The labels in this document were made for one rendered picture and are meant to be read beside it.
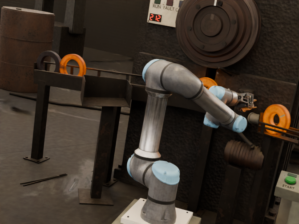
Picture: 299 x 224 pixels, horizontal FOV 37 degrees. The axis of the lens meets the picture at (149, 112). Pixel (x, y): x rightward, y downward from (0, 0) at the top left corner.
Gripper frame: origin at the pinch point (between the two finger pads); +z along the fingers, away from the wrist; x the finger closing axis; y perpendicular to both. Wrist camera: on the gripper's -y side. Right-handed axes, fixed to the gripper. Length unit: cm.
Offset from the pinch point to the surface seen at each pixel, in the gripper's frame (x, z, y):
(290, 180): -40, -36, 40
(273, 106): -1.0, 4.5, 10.7
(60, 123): 11, 27, -216
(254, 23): 44.4, -0.6, 2.6
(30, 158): -26, -35, -155
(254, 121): -7.1, 7.4, -2.6
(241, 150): -23.0, 3.2, -7.5
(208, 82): 17.1, 0.8, -28.7
